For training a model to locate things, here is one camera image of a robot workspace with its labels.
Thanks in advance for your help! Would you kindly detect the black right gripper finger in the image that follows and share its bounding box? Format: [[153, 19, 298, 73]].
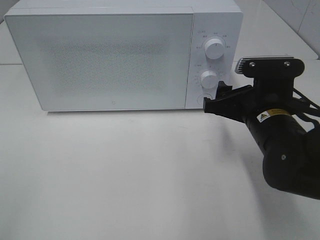
[[215, 80, 233, 99]]

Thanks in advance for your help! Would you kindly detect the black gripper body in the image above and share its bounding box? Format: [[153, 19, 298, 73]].
[[239, 77, 298, 125]]

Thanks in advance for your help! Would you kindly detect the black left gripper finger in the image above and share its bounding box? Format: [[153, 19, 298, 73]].
[[203, 85, 253, 123]]

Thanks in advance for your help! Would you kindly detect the white microwave knob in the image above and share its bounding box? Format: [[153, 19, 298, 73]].
[[200, 70, 218, 89], [203, 36, 226, 60]]

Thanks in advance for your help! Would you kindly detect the round white door-release button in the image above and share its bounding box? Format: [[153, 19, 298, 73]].
[[197, 93, 213, 108]]

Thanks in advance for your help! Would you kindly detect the white microwave door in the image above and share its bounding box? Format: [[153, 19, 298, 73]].
[[5, 14, 193, 112]]

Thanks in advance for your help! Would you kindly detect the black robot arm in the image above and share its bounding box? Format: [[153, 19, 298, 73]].
[[203, 79, 320, 199]]

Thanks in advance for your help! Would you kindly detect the white microwave oven body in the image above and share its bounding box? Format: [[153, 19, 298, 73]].
[[4, 0, 243, 111]]

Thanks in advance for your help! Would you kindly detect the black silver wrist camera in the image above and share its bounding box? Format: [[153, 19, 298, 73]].
[[234, 55, 305, 79]]

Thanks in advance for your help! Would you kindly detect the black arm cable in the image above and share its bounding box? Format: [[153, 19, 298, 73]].
[[289, 87, 320, 132]]

